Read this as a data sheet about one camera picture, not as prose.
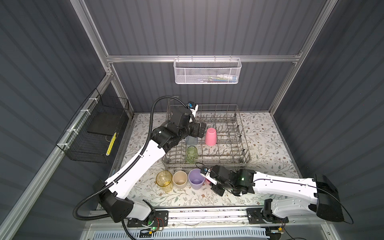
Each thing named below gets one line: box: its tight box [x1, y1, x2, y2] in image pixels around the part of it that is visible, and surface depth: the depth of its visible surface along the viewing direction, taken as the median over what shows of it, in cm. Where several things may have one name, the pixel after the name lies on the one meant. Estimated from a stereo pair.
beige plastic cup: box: [172, 170, 188, 189], surface depth 80 cm
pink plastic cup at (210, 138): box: [205, 127, 217, 146], surface depth 94 cm
